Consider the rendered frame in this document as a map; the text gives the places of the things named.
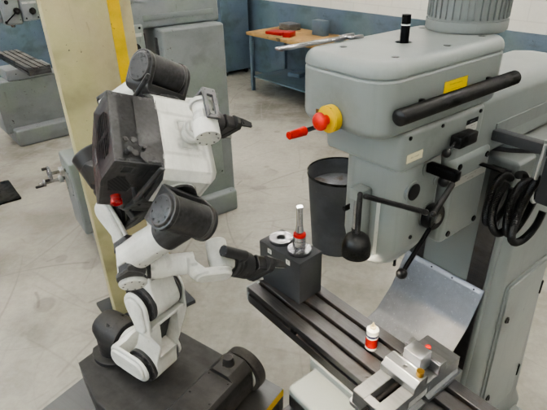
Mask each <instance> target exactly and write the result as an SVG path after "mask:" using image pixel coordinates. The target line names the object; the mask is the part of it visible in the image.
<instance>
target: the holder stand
mask: <svg viewBox="0 0 547 410"><path fill-rule="evenodd" d="M260 255H261V256H264V255H269V256H271V257H273V258H275V259H278V260H281V261H283V262H285V263H286V266H287V267H286V268H274V270H273V271H272V272H271V273H269V274H267V275H265V276H263V278H264V281H266V282H268V283H269V284H270V285H271V286H273V287H275V288H276V289H278V290H279V291H281V292H282V293H284V294H285V295H286V296H288V297H289V298H291V299H293V300H294V301H296V302H297V303H298V304H301V303H302V302H303V301H305V300H306V299H308V298H310V297H311V296H313V295H314V294H316V293H317V292H319V291H320V290H321V279H322V251H320V250H318V249H317V248H316V247H314V246H311V245H310V244H308V243H306V249H305V250H304V251H295V250H294V248H293V235H292V234H290V233H288V232H287V231H285V230H283V229H280V230H279V231H277V232H275V233H272V234H270V235H269V236H267V237H265V238H263V239H261V240H260Z"/></svg>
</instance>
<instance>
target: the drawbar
mask: <svg viewBox="0 0 547 410"><path fill-rule="evenodd" d="M410 23H411V14H402V19H401V24H410ZM409 30H410V26H402V25H401V27H400V42H399V43H404V44H405V43H409Z"/></svg>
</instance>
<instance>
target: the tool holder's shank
mask: <svg viewBox="0 0 547 410"><path fill-rule="evenodd" d="M303 208H304V207H303V205H297V206H296V228H295V231H296V233H297V234H299V235H301V234H303V232H304V226H303Z"/></svg>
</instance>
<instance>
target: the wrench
mask: <svg viewBox="0 0 547 410"><path fill-rule="evenodd" d="M359 38H364V35H363V34H359V35H355V33H346V34H343V35H340V36H338V37H329V38H325V39H320V40H315V41H306V42H301V43H296V44H291V45H286V46H278V47H275V50H278V51H284V50H293V49H297V48H302V47H306V46H315V45H320V44H325V43H329V42H334V41H342V40H348V39H349V40H353V39H359Z"/></svg>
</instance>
